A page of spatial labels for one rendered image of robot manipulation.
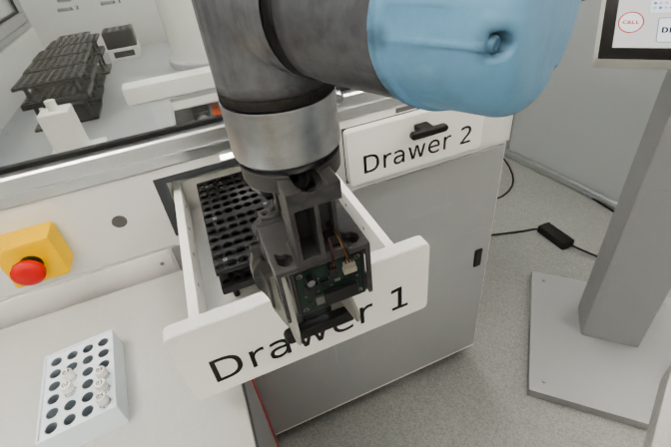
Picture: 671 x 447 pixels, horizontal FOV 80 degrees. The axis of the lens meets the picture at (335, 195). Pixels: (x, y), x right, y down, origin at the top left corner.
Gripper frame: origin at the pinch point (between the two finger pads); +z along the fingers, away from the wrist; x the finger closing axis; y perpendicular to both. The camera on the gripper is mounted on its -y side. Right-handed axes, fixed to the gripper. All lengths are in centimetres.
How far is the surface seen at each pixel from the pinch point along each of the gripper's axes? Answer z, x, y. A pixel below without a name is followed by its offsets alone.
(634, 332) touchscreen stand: 80, 98, -13
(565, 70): 36, 154, -105
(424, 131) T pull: -0.6, 30.3, -27.5
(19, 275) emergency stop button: 2.4, -33.7, -25.4
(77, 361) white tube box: 11.0, -29.0, -15.3
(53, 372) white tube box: 11.3, -31.9, -15.1
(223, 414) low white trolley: 14.5, -12.9, -2.3
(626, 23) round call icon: -11, 74, -28
